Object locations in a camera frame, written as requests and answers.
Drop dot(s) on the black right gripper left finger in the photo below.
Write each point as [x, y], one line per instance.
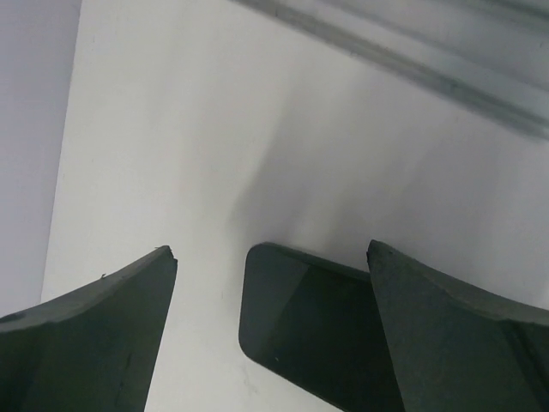
[94, 348]

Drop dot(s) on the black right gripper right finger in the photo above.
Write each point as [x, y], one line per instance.
[454, 346]

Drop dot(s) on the black phone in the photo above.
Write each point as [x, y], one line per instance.
[316, 324]

